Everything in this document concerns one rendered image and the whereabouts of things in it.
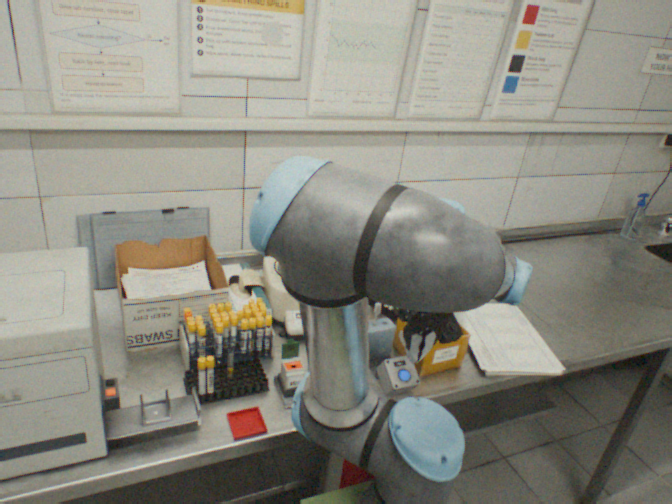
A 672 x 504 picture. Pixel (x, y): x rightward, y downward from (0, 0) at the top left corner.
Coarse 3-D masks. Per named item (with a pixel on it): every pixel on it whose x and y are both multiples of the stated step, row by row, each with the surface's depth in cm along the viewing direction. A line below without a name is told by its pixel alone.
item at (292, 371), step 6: (282, 360) 112; (288, 360) 112; (294, 360) 112; (300, 360) 112; (282, 366) 112; (288, 366) 110; (294, 366) 111; (300, 366) 111; (282, 372) 112; (288, 372) 109; (294, 372) 110; (300, 372) 110; (282, 378) 112; (288, 378) 109; (294, 378) 110; (300, 378) 110; (288, 384) 110; (294, 384) 110
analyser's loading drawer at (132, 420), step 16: (160, 400) 101; (176, 400) 103; (192, 400) 103; (112, 416) 97; (128, 416) 98; (144, 416) 95; (160, 416) 99; (176, 416) 99; (192, 416) 100; (112, 432) 94; (128, 432) 95
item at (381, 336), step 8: (384, 320) 126; (376, 328) 122; (384, 328) 123; (392, 328) 124; (376, 336) 122; (384, 336) 124; (392, 336) 125; (376, 344) 124; (384, 344) 125; (392, 344) 126; (376, 352) 125; (384, 352) 127; (376, 360) 126
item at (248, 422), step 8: (248, 408) 107; (256, 408) 108; (232, 416) 106; (240, 416) 106; (248, 416) 106; (256, 416) 107; (232, 424) 104; (240, 424) 104; (248, 424) 104; (256, 424) 105; (264, 424) 104; (232, 432) 102; (240, 432) 102; (248, 432) 103; (256, 432) 102; (264, 432) 103
